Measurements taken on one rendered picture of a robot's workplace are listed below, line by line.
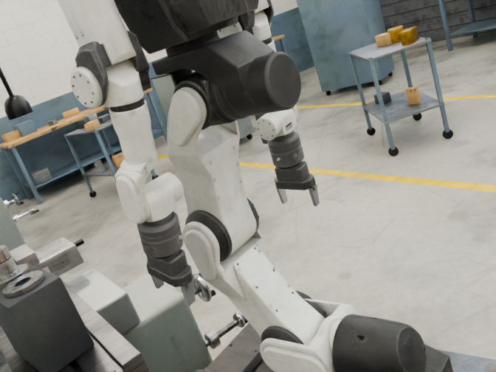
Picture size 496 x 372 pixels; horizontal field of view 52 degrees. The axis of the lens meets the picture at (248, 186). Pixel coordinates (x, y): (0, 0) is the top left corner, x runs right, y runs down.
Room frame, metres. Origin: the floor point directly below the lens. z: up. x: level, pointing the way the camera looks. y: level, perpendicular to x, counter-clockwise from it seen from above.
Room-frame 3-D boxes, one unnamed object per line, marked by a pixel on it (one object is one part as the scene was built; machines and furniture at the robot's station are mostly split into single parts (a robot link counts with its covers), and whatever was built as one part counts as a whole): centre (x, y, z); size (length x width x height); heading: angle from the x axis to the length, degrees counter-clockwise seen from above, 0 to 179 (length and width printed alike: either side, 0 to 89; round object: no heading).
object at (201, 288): (1.71, 0.32, 0.61); 0.16 x 0.12 x 0.12; 120
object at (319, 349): (1.11, -0.02, 0.68); 0.21 x 0.20 x 0.13; 46
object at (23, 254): (1.58, 0.76, 1.00); 0.15 x 0.06 x 0.04; 30
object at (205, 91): (1.14, 0.01, 1.34); 0.14 x 0.13 x 0.12; 136
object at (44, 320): (1.10, 0.56, 1.01); 0.22 x 0.12 x 0.20; 38
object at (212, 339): (1.60, 0.23, 0.49); 0.22 x 0.06 x 0.06; 120
